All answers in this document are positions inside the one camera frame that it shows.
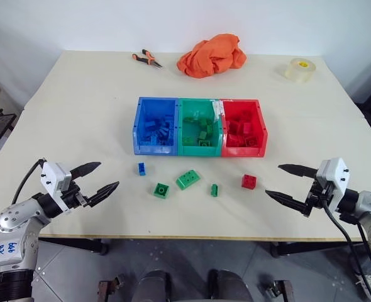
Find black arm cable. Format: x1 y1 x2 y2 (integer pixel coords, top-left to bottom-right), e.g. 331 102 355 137
321 196 371 302
11 158 47 206

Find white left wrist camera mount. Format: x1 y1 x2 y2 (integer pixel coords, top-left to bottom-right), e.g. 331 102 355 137
40 161 73 198

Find clear tape roll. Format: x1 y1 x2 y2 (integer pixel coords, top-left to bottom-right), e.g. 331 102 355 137
283 57 316 84

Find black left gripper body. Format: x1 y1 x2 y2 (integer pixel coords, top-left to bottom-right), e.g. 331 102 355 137
58 181 90 213

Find green plastic bin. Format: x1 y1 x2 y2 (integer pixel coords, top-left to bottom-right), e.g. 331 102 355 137
176 98 224 157

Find dark rounded shape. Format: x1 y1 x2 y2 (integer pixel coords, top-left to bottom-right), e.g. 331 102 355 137
131 269 173 302
207 269 254 302

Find blue plastic bin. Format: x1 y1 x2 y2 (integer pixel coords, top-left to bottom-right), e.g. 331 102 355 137
131 96 181 156

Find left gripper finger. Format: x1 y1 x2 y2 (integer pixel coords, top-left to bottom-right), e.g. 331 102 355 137
87 181 121 208
69 162 102 181

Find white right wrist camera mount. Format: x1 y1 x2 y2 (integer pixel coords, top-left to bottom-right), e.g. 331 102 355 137
315 157 350 209

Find white paper label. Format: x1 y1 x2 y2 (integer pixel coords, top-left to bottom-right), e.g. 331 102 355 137
210 99 226 124

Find orange handled pliers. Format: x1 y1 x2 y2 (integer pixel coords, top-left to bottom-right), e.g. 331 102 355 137
131 48 164 70

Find large light green sloped brick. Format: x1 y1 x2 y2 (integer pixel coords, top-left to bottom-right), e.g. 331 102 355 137
175 169 202 191

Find green square toy brick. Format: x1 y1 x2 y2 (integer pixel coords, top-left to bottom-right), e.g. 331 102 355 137
153 182 170 199

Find red plastic bin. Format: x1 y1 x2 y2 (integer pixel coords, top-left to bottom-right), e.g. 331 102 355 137
219 99 269 159

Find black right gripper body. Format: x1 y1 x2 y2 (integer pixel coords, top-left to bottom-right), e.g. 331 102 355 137
304 179 334 218

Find red square toy brick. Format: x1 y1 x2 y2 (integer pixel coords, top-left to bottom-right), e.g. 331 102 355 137
240 174 258 190

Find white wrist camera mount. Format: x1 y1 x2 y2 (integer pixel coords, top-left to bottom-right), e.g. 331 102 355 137
315 157 350 209
40 161 73 198

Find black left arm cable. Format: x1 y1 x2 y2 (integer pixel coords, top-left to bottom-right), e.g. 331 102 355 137
11 158 47 206

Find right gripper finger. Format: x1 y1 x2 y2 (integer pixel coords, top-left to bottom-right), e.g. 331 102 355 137
264 189 309 217
277 163 319 179

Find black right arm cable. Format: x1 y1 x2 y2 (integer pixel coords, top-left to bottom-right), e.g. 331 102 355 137
321 196 371 302

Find black table frame bar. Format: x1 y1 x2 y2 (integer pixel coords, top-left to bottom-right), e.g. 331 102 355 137
38 237 111 256
269 241 364 259

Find crumpled orange cloth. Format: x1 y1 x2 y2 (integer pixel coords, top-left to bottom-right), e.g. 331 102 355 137
176 33 248 78

